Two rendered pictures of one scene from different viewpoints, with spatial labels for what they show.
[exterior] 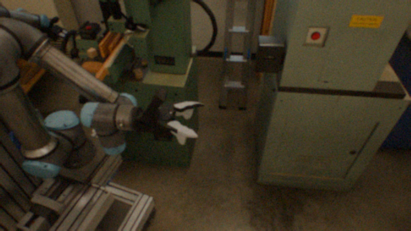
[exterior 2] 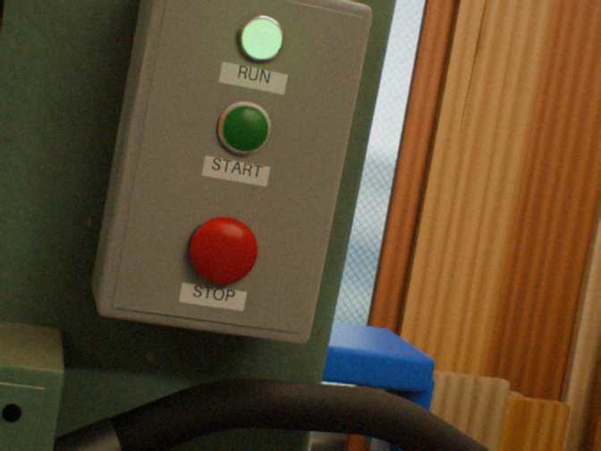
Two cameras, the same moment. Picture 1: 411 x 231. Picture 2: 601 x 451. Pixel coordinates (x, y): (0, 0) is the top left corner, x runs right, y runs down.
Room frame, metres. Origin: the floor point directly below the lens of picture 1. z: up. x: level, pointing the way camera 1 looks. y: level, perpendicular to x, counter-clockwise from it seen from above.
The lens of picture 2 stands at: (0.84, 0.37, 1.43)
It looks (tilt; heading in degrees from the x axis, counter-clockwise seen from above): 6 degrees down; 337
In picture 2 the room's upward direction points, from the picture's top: 11 degrees clockwise
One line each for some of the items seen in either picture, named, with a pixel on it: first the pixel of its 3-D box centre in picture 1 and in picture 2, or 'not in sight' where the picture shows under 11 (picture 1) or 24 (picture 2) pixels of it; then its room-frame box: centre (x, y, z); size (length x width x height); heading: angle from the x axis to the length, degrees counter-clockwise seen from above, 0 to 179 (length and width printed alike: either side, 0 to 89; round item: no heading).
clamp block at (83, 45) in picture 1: (93, 40); not in sight; (1.56, 0.69, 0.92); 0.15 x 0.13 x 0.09; 172
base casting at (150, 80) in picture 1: (147, 66); not in sight; (1.51, 0.37, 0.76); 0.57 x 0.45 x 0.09; 82
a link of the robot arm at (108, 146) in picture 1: (112, 133); not in sight; (0.62, 0.30, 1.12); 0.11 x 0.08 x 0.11; 174
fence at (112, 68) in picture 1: (129, 41); not in sight; (1.52, 0.46, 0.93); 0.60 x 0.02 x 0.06; 172
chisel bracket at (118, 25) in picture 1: (122, 25); not in sight; (1.53, 0.48, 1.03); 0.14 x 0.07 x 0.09; 82
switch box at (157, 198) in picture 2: not in sight; (226, 155); (1.34, 0.20, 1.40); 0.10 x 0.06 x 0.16; 82
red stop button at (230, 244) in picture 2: not in sight; (224, 250); (1.31, 0.21, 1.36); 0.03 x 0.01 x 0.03; 82
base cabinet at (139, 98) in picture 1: (155, 111); not in sight; (1.52, 0.38, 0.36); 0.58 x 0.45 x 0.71; 82
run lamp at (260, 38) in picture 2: not in sight; (262, 38); (1.31, 0.20, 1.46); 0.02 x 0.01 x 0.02; 82
